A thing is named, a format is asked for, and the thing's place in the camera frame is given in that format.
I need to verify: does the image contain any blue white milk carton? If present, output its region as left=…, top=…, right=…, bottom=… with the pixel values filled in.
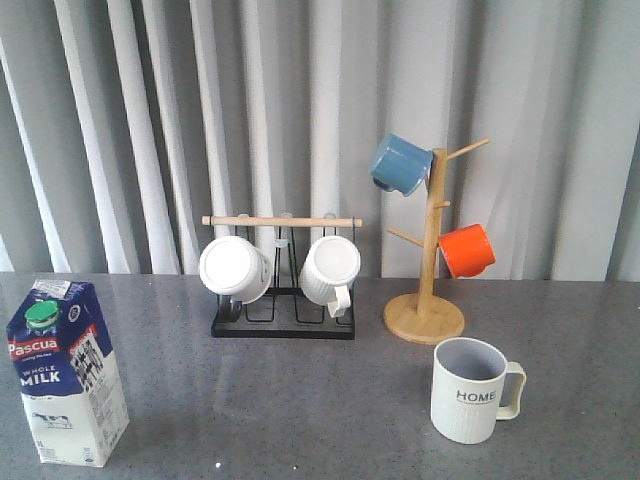
left=7, top=279, right=129, bottom=467

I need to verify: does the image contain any white ribbed mug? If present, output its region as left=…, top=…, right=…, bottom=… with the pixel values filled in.
left=300, top=235, right=361, bottom=318

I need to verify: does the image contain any white smooth mug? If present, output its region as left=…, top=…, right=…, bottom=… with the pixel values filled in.
left=199, top=235, right=273, bottom=321

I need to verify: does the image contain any blue mug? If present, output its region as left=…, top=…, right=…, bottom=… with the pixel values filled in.
left=369, top=134, right=434, bottom=197

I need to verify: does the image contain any wooden mug tree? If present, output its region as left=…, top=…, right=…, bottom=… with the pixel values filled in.
left=383, top=138, right=490, bottom=345

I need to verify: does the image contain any orange mug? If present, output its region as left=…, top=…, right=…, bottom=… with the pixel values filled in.
left=438, top=224, right=496, bottom=278

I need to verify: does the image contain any cream HOME mug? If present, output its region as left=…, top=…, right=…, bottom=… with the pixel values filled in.
left=430, top=337, right=527, bottom=444

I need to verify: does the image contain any grey pleated curtain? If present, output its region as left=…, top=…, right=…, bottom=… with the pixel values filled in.
left=1, top=1, right=639, bottom=281

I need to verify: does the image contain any black wire mug rack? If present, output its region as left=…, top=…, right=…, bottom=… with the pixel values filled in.
left=202, top=214, right=363, bottom=340

